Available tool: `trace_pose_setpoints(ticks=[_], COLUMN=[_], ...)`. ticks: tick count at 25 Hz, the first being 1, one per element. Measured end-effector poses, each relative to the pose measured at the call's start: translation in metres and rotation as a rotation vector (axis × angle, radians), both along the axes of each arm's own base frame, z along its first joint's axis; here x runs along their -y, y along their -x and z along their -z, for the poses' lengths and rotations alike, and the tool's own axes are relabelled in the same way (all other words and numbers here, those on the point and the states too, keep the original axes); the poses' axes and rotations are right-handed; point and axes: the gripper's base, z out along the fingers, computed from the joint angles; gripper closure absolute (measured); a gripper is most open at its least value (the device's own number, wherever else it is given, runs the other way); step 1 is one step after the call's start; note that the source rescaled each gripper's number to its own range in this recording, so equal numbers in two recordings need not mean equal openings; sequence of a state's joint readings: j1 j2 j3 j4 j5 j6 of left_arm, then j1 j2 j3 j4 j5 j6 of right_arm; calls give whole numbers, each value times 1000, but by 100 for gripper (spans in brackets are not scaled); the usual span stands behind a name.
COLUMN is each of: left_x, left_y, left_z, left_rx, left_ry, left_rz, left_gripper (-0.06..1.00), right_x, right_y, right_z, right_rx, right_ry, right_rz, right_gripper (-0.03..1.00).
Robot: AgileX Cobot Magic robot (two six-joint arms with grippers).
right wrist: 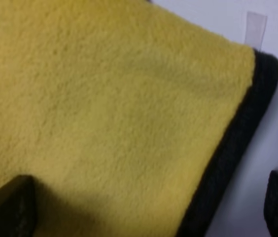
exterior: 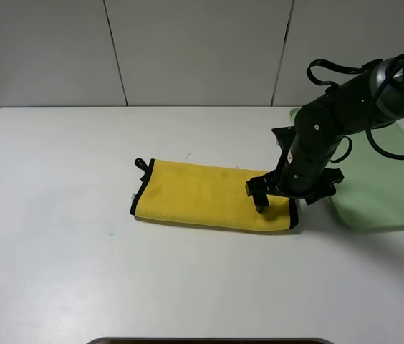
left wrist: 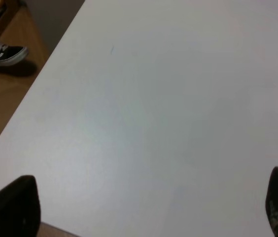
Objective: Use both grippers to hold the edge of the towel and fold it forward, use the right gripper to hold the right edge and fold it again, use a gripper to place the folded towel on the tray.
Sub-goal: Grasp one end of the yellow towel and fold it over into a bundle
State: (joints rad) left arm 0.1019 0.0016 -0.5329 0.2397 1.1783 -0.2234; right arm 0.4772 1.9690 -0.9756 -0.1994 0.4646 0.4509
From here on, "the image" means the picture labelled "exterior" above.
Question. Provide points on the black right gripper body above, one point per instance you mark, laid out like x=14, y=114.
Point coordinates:
x=302, y=171

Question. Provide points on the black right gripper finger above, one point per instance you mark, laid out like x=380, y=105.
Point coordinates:
x=261, y=202
x=259, y=185

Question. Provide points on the yellow microfiber towel black trim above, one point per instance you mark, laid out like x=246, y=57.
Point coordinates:
x=197, y=195

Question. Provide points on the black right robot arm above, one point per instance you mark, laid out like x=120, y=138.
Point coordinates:
x=355, y=100

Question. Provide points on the light green plastic tray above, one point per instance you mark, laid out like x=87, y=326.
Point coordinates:
x=370, y=198

